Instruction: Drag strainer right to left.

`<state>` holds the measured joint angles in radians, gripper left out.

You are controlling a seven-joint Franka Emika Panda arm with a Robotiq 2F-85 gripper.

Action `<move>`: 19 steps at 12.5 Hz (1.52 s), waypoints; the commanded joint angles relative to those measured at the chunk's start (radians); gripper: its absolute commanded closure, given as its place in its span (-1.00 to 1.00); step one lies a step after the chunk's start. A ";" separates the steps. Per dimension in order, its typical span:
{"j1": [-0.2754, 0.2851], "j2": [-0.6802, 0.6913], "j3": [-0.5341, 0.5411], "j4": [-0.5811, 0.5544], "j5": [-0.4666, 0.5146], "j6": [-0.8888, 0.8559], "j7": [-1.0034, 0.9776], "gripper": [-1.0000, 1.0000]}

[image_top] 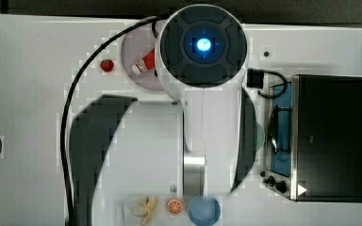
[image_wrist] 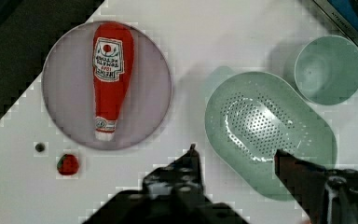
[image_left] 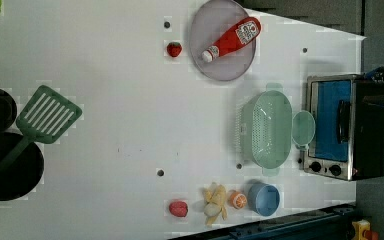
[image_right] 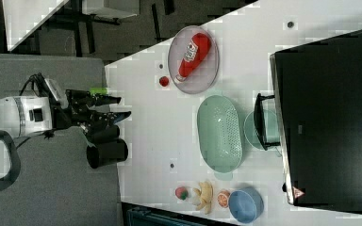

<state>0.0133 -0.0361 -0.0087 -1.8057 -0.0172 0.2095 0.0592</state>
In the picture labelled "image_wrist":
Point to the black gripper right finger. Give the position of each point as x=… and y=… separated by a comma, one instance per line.
x=328, y=196

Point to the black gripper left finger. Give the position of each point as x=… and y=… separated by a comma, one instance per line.
x=173, y=194

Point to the green plastic strainer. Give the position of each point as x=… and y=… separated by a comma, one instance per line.
x=249, y=116

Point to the red toy strawberry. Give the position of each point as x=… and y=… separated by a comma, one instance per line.
x=68, y=165

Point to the green plastic cup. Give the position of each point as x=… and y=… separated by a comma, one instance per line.
x=325, y=70

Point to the clear round plate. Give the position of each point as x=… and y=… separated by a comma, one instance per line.
x=68, y=92

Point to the red plush ketchup bottle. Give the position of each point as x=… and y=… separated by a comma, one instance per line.
x=112, y=63

